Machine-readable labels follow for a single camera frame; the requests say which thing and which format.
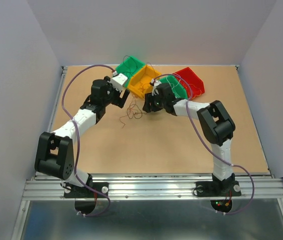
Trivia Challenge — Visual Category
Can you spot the near green bin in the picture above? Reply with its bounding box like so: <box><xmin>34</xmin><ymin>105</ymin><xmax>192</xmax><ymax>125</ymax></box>
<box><xmin>159</xmin><ymin>75</ymin><xmax>188</xmax><ymax>99</ymax></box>

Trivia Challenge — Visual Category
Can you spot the far green bin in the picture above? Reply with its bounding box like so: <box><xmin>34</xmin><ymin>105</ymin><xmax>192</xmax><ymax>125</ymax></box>
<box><xmin>115</xmin><ymin>55</ymin><xmax>146</xmax><ymax>85</ymax></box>

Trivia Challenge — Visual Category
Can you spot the brown wire bundle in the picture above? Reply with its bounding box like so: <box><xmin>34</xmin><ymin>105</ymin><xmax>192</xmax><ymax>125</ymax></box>
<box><xmin>118</xmin><ymin>96</ymin><xmax>147</xmax><ymax>130</ymax></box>

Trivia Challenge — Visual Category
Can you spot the yellow wire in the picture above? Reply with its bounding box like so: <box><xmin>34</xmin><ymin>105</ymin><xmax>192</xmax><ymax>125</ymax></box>
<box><xmin>186</xmin><ymin>83</ymin><xmax>205</xmax><ymax>99</ymax></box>

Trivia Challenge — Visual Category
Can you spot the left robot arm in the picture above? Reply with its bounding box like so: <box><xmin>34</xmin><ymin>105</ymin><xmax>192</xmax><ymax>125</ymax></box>
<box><xmin>34</xmin><ymin>73</ymin><xmax>130</xmax><ymax>197</ymax></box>

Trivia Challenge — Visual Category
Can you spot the white wire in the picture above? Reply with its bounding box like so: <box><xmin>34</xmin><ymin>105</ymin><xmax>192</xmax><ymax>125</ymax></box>
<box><xmin>165</xmin><ymin>74</ymin><xmax>184</xmax><ymax>97</ymax></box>

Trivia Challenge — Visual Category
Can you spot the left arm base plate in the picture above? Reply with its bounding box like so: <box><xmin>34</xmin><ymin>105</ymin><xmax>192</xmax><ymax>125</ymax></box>
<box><xmin>60</xmin><ymin>182</ymin><xmax>109</xmax><ymax>199</ymax></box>

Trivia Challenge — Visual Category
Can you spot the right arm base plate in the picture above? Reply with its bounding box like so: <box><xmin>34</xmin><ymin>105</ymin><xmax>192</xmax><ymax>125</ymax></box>
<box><xmin>192</xmin><ymin>181</ymin><xmax>242</xmax><ymax>198</ymax></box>

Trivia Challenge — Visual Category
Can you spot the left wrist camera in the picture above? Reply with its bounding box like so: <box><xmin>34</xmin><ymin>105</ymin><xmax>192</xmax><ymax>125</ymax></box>
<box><xmin>110</xmin><ymin>73</ymin><xmax>128</xmax><ymax>92</ymax></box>

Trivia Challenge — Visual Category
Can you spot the red wire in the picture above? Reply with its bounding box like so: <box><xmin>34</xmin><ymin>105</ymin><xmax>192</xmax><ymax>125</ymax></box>
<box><xmin>137</xmin><ymin>62</ymin><xmax>157</xmax><ymax>93</ymax></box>

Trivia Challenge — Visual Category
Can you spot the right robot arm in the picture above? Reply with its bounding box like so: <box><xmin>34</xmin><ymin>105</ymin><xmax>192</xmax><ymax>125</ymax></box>
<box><xmin>142</xmin><ymin>83</ymin><xmax>241</xmax><ymax>197</ymax></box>

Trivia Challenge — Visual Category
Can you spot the red bin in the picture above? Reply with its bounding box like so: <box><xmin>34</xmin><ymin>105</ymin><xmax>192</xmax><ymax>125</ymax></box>
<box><xmin>174</xmin><ymin>67</ymin><xmax>205</xmax><ymax>99</ymax></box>

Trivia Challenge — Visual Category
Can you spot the green bin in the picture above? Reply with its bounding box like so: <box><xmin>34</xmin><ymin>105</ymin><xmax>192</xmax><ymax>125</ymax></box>
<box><xmin>159</xmin><ymin>75</ymin><xmax>188</xmax><ymax>99</ymax></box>
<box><xmin>115</xmin><ymin>55</ymin><xmax>146</xmax><ymax>85</ymax></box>

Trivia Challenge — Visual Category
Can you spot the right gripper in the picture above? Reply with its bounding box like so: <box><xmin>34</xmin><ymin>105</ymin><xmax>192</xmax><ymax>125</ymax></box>
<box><xmin>141</xmin><ymin>91</ymin><xmax>166</xmax><ymax>113</ymax></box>

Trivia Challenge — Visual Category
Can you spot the yellow bin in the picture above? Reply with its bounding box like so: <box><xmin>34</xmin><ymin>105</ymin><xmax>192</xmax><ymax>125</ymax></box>
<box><xmin>127</xmin><ymin>65</ymin><xmax>161</xmax><ymax>99</ymax></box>

